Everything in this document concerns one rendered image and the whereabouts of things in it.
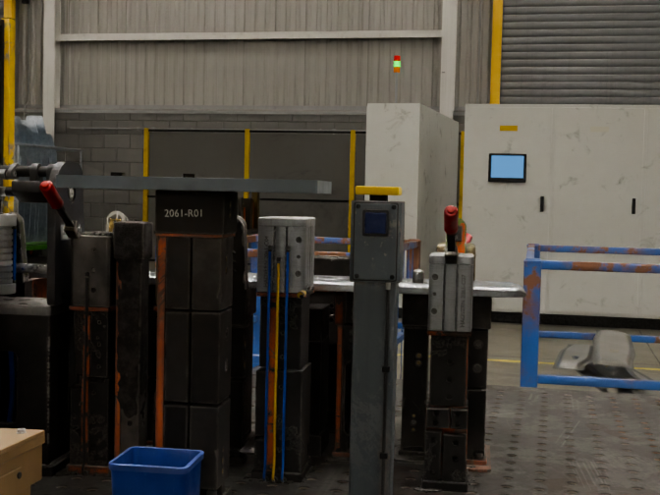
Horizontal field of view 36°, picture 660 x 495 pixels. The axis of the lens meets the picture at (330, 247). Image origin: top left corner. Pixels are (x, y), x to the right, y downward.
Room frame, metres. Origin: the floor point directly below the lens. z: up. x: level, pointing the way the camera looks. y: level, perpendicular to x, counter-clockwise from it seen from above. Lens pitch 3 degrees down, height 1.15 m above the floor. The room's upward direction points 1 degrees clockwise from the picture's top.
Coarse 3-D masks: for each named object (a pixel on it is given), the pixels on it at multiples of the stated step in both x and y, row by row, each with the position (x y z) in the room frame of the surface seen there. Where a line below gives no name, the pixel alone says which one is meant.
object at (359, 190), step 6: (360, 186) 1.41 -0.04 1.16; (366, 186) 1.41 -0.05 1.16; (360, 192) 1.41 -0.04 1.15; (366, 192) 1.41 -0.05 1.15; (372, 192) 1.40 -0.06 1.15; (378, 192) 1.40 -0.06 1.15; (384, 192) 1.40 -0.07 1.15; (390, 192) 1.40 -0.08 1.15; (396, 192) 1.40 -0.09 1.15; (372, 198) 1.42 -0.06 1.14; (378, 198) 1.42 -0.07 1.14; (384, 198) 1.42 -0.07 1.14
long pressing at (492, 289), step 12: (36, 276) 1.81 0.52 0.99; (252, 276) 1.81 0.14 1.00; (324, 276) 1.84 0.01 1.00; (336, 276) 1.84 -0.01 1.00; (348, 276) 1.85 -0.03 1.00; (252, 288) 1.70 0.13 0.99; (324, 288) 1.69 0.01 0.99; (336, 288) 1.68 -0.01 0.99; (348, 288) 1.68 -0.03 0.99; (408, 288) 1.67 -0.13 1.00; (420, 288) 1.66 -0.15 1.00; (480, 288) 1.65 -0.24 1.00; (492, 288) 1.65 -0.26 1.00; (504, 288) 1.65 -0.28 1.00; (516, 288) 1.65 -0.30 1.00
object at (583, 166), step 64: (512, 128) 9.39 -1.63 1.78; (576, 128) 9.28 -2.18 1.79; (640, 128) 9.16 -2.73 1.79; (512, 192) 9.39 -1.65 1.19; (576, 192) 9.27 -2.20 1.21; (640, 192) 9.16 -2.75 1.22; (512, 256) 9.38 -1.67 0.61; (576, 256) 9.27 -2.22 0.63; (640, 256) 9.16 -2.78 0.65; (512, 320) 9.41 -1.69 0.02; (576, 320) 9.29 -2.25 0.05; (640, 320) 9.18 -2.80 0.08
